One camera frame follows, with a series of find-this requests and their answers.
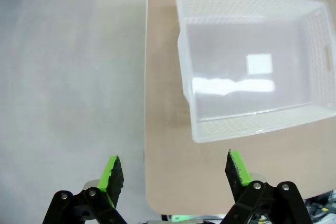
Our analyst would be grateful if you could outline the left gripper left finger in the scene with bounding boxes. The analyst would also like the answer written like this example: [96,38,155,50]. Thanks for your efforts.
[46,154,127,224]

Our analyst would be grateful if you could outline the white perforated plastic basket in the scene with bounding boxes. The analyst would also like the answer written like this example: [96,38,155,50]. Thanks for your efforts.
[175,0,336,144]

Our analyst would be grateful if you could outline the black cable clutter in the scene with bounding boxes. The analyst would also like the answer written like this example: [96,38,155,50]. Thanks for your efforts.
[304,189,336,224]

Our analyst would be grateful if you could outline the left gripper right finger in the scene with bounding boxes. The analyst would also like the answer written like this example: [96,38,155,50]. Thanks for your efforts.
[222,149,313,224]

